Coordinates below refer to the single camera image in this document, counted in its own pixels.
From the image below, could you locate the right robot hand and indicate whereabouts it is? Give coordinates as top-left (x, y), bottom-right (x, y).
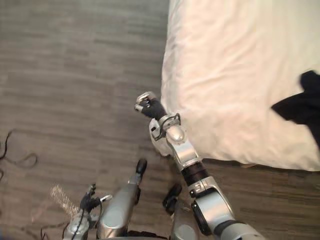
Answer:
top-left (133, 91), bottom-right (168, 121)

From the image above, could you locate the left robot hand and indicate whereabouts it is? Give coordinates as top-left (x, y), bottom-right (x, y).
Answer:
top-left (79, 183), bottom-right (114, 215)

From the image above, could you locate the white bed duvet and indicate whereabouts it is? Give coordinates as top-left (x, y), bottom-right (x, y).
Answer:
top-left (159, 0), bottom-right (320, 172)

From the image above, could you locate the black cloth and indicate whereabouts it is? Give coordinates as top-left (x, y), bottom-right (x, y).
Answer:
top-left (270, 70), bottom-right (320, 150)

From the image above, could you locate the left silver robot leg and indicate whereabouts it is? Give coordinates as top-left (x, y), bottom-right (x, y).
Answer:
top-left (96, 172), bottom-right (142, 240)

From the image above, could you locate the silver robot leg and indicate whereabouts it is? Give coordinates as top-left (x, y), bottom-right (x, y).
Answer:
top-left (96, 172), bottom-right (142, 240)
top-left (170, 199), bottom-right (198, 240)

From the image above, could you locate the left dark robot foot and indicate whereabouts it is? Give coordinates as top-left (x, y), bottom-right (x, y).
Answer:
top-left (135, 158), bottom-right (148, 181)

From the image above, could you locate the dark robot foot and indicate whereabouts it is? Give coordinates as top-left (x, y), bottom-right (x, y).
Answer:
top-left (135, 158), bottom-right (148, 181)
top-left (162, 182), bottom-right (183, 216)

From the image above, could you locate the right dark robot foot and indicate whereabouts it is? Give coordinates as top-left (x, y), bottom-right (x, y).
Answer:
top-left (162, 182), bottom-right (183, 216)

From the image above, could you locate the right silver robot leg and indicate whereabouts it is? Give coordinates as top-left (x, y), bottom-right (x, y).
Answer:
top-left (170, 199), bottom-right (198, 240)

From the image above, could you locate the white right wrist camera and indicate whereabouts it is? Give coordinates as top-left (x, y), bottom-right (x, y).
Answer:
top-left (148, 118), bottom-right (174, 157)

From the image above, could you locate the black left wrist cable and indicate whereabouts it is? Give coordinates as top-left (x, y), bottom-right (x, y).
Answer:
top-left (40, 199), bottom-right (103, 240)

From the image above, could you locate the black floor cable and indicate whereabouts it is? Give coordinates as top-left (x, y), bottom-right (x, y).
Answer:
top-left (0, 128), bottom-right (39, 182)

